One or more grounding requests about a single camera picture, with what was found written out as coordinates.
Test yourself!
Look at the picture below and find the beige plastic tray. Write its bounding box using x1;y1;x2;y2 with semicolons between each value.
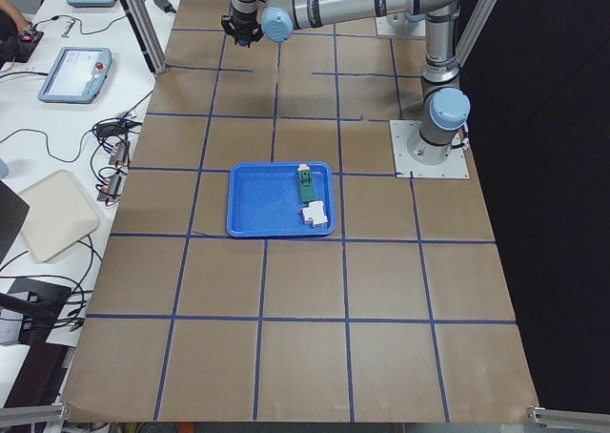
18;170;100;262

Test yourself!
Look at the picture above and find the black power adapter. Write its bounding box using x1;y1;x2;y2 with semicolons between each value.
153;0;176;13

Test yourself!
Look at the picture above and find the aluminium frame post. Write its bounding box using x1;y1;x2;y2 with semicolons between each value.
118;0;167;75

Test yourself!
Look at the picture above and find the near blue teach pendant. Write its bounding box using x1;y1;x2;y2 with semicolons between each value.
38;47;112;104

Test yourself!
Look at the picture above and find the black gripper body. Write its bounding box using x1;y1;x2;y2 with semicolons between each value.
221;15;263;47

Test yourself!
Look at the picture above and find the green terminal block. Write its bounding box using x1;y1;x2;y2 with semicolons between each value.
297;163;315;204

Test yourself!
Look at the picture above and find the white relay module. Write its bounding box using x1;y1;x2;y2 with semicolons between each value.
300;200;329;228

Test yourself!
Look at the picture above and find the blue plastic tray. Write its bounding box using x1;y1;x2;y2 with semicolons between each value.
226;161;336;238

